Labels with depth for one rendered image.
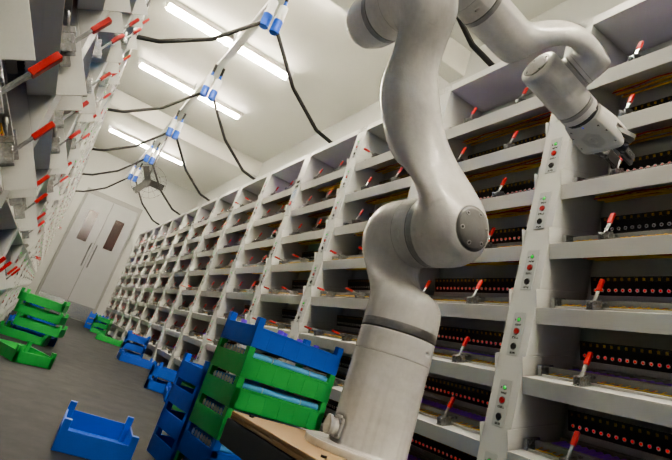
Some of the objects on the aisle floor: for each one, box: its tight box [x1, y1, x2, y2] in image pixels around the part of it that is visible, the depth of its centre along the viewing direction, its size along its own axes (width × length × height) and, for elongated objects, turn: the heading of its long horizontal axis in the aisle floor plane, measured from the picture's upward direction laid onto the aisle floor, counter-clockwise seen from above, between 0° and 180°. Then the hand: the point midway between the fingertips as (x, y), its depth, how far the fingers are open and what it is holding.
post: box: [477, 18, 628, 460], centre depth 159 cm, size 20×9×176 cm, turn 163°
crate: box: [51, 400, 139, 460], centre depth 154 cm, size 30×20×8 cm
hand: (619, 156), depth 123 cm, fingers open, 3 cm apart
